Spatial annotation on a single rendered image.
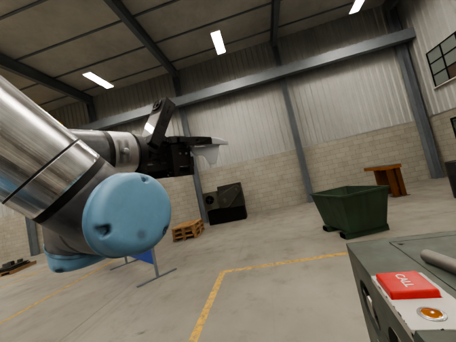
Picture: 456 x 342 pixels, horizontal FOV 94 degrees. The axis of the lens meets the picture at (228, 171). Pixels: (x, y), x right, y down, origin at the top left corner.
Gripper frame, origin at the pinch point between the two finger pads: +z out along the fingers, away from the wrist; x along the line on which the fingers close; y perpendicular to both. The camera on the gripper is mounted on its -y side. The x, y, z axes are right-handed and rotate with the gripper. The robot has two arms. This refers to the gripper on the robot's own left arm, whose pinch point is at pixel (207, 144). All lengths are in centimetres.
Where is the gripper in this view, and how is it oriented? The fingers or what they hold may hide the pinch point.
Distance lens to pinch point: 54.4
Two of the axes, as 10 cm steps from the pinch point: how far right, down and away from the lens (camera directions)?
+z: 6.2, -0.8, 7.8
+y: 1.1, 9.9, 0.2
